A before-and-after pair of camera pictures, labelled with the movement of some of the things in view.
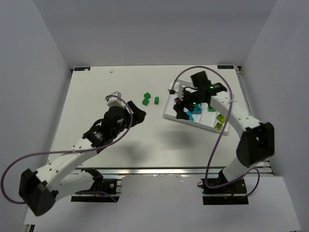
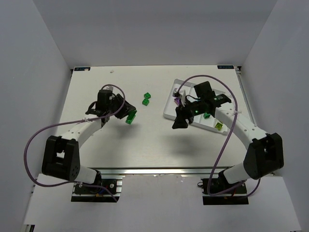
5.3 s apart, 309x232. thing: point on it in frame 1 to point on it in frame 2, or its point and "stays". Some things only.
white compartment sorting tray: x=211 y=117 stays
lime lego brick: x=218 y=126 stays
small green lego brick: x=156 y=100 to x=206 y=115
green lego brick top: x=147 y=95 stays
